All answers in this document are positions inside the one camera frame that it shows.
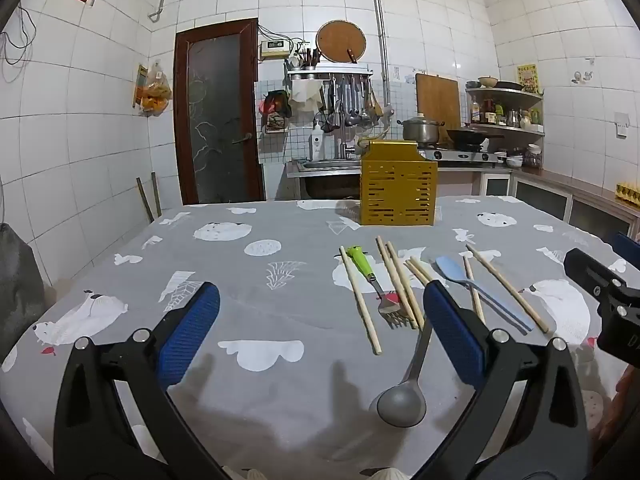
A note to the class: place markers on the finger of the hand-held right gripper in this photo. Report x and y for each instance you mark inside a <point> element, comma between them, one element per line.
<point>587,270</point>

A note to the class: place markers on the metal corner shelf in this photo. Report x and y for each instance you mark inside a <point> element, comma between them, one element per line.
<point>505,127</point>

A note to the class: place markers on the yellow wall poster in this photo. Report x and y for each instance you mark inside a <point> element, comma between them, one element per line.
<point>527,78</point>

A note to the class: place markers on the white bowl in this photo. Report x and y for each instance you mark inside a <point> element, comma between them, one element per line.
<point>515,161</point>

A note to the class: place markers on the white soap bottle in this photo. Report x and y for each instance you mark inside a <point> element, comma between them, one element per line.
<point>317,145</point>

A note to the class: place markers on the knife holder with knives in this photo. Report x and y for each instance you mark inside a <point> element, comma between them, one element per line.
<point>307,57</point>

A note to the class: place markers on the steel sink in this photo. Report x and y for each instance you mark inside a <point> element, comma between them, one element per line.
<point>325,164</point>

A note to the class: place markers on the brown door with glass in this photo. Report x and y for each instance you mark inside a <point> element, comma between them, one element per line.
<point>217,120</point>

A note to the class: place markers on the wooden chopstick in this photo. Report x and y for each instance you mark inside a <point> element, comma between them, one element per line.
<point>415,272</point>
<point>422,267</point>
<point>505,287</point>
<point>360,300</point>
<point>402,280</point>
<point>472,285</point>
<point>395,280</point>

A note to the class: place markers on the row of hanging utensils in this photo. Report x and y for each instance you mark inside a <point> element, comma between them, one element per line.
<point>352,102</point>

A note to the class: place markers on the steel pot with lid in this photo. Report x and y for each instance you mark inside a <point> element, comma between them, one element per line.
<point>420,130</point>

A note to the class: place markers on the yellow egg tray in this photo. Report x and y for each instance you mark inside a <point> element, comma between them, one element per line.
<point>627,194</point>

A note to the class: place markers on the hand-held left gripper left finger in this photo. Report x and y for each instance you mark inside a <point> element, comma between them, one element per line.
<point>192,330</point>

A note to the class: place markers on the round wooden cutting board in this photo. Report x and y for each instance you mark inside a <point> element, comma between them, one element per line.
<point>340,40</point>

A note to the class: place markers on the white wall control box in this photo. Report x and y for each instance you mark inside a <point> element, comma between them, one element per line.
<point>274,49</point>

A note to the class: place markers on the grey ladle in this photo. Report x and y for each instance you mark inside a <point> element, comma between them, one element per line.
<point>400,402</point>

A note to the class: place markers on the gas stove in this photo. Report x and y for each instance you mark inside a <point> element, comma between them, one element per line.
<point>460,155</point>

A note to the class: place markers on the leaning wooden stick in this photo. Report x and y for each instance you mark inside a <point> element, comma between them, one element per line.
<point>157,195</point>
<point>145,200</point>

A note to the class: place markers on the kitchen counter cabinet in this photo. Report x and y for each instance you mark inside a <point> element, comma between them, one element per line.
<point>550,195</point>

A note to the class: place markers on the white hanging cloth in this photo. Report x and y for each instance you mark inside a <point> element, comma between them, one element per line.
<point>306,96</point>

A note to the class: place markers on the yellow perforated utensil holder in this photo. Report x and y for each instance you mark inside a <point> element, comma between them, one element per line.
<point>397,187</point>

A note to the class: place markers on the metal vertical pipe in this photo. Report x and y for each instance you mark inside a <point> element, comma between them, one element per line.
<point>381,35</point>

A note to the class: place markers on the rectangular wooden cutting board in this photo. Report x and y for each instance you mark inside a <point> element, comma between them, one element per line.
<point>437,102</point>

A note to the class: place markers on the dark blue chair back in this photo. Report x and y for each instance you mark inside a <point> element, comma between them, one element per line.
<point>625,250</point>

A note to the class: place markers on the glass jar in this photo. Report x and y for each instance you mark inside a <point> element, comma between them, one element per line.
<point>534,156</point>

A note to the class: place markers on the light blue spoon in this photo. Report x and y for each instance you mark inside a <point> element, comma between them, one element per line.
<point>452,270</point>

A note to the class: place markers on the black wok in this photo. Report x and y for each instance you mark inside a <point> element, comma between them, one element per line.
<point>470,136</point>

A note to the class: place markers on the red and black hanging bag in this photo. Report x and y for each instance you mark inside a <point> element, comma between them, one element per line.
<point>274,110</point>

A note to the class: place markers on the metal wall rack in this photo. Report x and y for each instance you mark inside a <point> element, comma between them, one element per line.
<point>330,69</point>

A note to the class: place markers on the bag of oranges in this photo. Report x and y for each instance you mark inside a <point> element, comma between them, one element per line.
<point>155,92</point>

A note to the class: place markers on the white wall socket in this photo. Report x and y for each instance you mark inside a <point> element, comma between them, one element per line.
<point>622,125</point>

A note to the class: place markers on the white wall hooks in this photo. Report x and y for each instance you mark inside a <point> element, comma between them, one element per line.
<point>582,72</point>

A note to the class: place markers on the grey printed tablecloth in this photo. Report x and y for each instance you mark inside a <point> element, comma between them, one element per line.
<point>280,310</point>

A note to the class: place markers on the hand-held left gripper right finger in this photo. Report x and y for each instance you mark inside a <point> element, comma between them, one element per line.
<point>452,335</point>

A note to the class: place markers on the row of condiment bottles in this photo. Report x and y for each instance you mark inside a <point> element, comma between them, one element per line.
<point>500,116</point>

